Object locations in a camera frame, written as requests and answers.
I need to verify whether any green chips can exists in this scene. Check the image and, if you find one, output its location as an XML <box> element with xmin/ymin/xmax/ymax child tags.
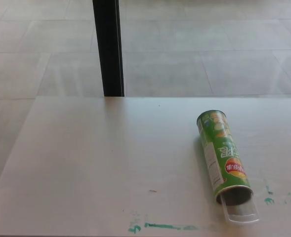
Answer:
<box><xmin>196</xmin><ymin>110</ymin><xmax>255</xmax><ymax>206</ymax></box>

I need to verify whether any clear plastic chips tray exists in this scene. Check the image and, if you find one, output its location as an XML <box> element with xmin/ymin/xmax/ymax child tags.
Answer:
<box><xmin>218</xmin><ymin>192</ymin><xmax>260</xmax><ymax>226</ymax></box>

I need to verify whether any black vertical post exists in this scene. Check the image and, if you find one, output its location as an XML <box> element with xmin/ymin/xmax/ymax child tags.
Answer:
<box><xmin>92</xmin><ymin>0</ymin><xmax>125</xmax><ymax>97</ymax></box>

